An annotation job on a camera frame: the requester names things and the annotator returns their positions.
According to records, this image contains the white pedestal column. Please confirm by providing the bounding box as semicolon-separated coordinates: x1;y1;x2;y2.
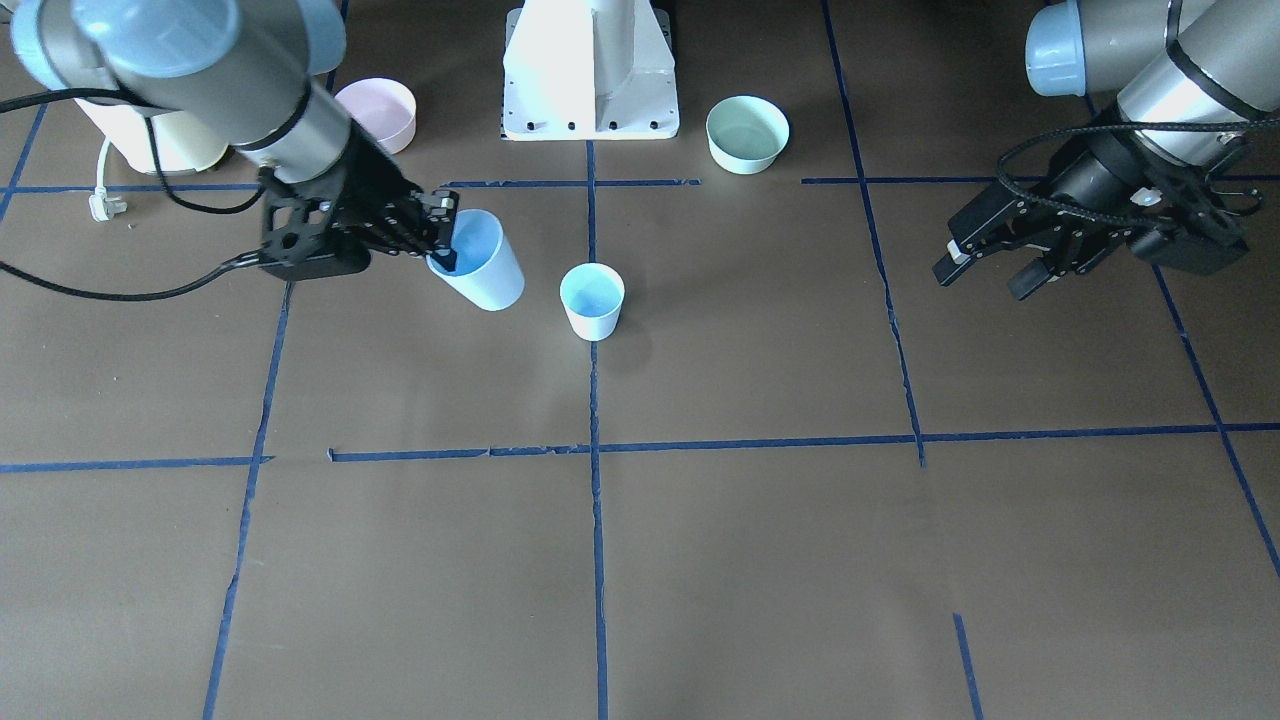
500;1;681;142

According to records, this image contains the white toaster plug cable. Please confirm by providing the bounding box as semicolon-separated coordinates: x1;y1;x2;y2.
88;138;129;223

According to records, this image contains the black camera cable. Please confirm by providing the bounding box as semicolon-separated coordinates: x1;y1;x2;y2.
996;0;1280;227
0;88;291;304

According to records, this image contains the cream toaster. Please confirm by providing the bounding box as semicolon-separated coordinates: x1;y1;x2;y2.
76;99;229;177

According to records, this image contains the pink bowl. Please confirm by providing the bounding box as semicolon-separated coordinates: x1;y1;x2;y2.
335;77;419;155

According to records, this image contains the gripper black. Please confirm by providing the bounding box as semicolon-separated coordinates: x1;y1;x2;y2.
300;129;460;273
933;127;1165;301

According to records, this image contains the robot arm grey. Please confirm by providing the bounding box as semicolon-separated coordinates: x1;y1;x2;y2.
933;1;1279;300

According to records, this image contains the green bowl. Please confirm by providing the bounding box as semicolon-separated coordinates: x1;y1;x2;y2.
705;95;791;176

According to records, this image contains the light blue cup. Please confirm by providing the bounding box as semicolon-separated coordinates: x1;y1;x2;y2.
426;209;525;311
559;263;626;342

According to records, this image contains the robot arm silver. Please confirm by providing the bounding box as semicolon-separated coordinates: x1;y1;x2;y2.
10;1;458;281

